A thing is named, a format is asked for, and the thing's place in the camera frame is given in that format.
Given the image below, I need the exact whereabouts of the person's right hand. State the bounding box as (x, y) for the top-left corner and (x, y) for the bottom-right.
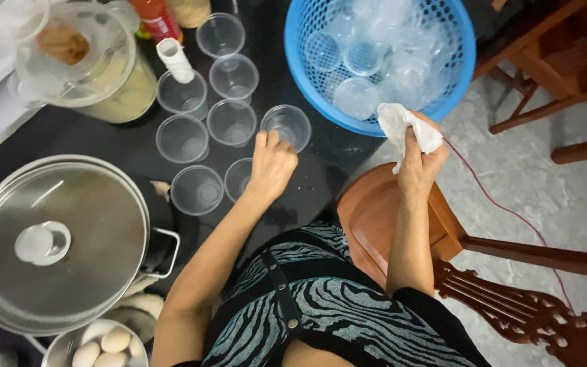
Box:
(398, 110), (450, 199)

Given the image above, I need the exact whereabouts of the person's left hand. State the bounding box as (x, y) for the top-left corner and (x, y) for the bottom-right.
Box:
(246, 130), (299, 199)

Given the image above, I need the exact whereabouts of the clear disposable cup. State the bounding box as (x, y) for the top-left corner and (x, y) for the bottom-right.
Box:
(260, 104), (313, 154)

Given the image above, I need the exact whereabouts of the white cleaning cloth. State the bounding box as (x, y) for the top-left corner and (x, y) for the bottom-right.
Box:
(377, 103), (444, 175)

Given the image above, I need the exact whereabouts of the blue plastic mesh basket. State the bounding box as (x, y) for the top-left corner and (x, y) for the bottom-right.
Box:
(284, 0), (477, 138)

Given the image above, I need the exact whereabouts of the cluster of clear plastic cups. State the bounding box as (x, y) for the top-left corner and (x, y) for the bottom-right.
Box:
(155, 13), (260, 217)

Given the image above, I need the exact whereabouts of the carved wooden chair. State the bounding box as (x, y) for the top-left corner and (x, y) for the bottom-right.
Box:
(336, 162), (587, 367)

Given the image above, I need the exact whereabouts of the pile of clear wet cups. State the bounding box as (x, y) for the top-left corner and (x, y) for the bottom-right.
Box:
(304, 0), (458, 121)

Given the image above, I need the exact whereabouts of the tan jar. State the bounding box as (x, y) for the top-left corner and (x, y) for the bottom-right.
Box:
(166, 0), (212, 29)

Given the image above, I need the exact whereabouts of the large steel pot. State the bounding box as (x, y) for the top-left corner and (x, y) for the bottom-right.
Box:
(0, 154), (181, 338)

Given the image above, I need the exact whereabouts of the red sauce bottle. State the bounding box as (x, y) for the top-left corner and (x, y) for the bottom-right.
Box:
(129, 0), (184, 45)

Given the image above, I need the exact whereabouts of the zebra-patterned dress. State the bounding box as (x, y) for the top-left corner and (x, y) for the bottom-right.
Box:
(171, 220), (493, 367)

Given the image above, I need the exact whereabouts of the clear pitcher with yellowish liquid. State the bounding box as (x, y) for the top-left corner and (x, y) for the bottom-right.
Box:
(7, 0), (158, 124)

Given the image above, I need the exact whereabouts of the steel pot lid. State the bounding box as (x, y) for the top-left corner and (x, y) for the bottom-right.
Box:
(0, 161), (149, 335)

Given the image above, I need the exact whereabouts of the beige cloth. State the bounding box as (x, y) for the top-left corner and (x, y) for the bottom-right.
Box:
(104, 275), (165, 343)

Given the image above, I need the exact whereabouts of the pale egg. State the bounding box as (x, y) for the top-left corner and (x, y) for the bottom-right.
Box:
(93, 352), (129, 367)
(71, 340), (101, 367)
(100, 326), (132, 354)

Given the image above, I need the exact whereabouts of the brown wooden furniture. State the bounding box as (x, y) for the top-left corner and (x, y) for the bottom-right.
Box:
(471, 0), (587, 165)

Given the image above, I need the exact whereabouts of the steel bowl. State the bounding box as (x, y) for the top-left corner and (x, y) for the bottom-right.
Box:
(41, 319), (150, 367)

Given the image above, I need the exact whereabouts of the thin red cable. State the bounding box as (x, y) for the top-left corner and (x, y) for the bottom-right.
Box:
(441, 136), (575, 313)

